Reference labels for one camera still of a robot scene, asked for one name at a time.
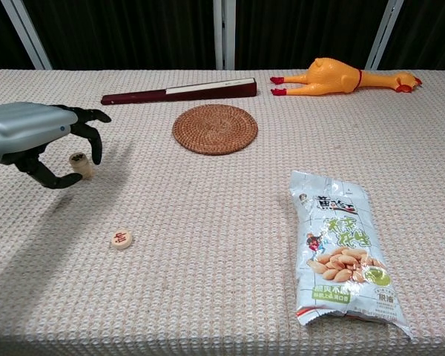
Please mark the bold black glyph chess piece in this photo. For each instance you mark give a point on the bold black glyph chess piece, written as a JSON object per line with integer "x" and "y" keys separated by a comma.
{"x": 78, "y": 158}

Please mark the red glyph wooden chess piece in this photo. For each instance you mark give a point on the red glyph wooden chess piece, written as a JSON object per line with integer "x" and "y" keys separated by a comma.
{"x": 121, "y": 239}

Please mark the round woven rattan coaster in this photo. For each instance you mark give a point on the round woven rattan coaster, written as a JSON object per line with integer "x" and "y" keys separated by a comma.
{"x": 215, "y": 129}

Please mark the beige woven tablecloth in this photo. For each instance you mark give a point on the beige woven tablecloth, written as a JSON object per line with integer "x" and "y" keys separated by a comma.
{"x": 207, "y": 296}

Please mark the white green peanut snack bag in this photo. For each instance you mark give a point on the white green peanut snack bag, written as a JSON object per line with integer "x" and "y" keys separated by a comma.
{"x": 341, "y": 252}

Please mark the dark pleated curtain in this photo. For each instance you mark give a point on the dark pleated curtain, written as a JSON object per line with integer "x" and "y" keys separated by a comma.
{"x": 0, "y": 41}
{"x": 126, "y": 33}
{"x": 304, "y": 29}
{"x": 430, "y": 33}

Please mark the white metal frame post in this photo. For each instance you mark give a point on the white metal frame post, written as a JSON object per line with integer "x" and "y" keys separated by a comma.
{"x": 224, "y": 33}
{"x": 27, "y": 33}
{"x": 383, "y": 33}

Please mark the yellow rubber chicken toy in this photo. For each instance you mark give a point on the yellow rubber chicken toy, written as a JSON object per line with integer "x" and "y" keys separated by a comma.
{"x": 330, "y": 78}

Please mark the red cross wooden chess piece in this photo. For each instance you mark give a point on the red cross wooden chess piece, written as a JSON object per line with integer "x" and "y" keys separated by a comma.
{"x": 87, "y": 172}

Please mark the dark red folded fan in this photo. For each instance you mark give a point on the dark red folded fan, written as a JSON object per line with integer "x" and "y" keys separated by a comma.
{"x": 141, "y": 97}

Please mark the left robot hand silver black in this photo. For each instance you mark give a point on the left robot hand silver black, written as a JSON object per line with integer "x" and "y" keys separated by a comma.
{"x": 22, "y": 130}

